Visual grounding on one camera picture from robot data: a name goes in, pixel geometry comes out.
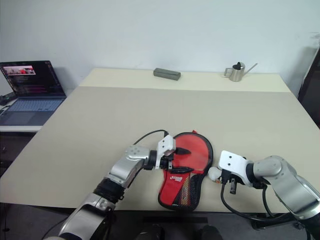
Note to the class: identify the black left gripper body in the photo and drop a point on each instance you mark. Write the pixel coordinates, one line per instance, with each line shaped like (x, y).
(167, 163)

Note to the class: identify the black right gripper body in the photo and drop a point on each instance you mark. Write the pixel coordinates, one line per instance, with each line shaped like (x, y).
(233, 182)

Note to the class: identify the red table tennis paddle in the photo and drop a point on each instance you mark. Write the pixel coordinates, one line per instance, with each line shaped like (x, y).
(197, 152)

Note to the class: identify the white fluffy pom-pom pull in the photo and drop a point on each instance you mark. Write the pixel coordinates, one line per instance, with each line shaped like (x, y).
(214, 173)

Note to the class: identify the red and black paddle case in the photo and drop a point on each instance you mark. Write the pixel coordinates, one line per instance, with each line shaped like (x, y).
(175, 192)

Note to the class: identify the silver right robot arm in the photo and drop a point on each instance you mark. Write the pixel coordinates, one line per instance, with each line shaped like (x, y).
(292, 185)

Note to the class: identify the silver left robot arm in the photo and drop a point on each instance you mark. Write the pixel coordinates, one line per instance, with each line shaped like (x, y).
(125, 167)

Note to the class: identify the gray rectangular box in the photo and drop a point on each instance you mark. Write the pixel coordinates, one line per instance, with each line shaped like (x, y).
(167, 74)

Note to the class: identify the small metal watering can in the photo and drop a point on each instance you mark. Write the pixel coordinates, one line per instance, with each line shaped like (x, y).
(236, 73)

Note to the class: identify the open laptop computer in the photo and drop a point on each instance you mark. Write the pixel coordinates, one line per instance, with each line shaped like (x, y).
(32, 100)

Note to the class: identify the small black device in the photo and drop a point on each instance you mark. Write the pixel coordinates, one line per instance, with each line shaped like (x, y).
(7, 98)

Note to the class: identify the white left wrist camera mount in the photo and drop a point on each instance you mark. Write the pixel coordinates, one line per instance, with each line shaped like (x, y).
(165, 146)

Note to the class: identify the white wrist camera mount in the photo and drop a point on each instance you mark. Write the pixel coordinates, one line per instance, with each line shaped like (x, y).
(165, 146)
(231, 161)

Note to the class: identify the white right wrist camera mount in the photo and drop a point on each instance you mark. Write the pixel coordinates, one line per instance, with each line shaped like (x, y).
(231, 161)

